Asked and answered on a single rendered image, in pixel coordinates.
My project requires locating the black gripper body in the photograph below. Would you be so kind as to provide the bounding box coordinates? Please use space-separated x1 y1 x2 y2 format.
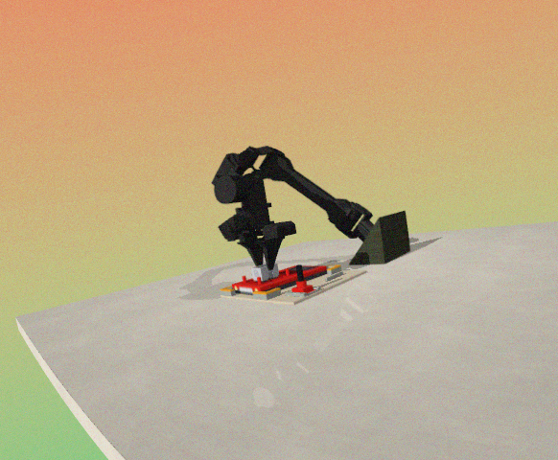
227 198 296 242

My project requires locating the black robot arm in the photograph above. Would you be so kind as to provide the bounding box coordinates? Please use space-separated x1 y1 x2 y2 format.
212 146 375 242

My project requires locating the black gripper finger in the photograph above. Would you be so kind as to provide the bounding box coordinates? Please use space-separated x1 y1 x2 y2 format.
256 237 285 271
237 238 264 266

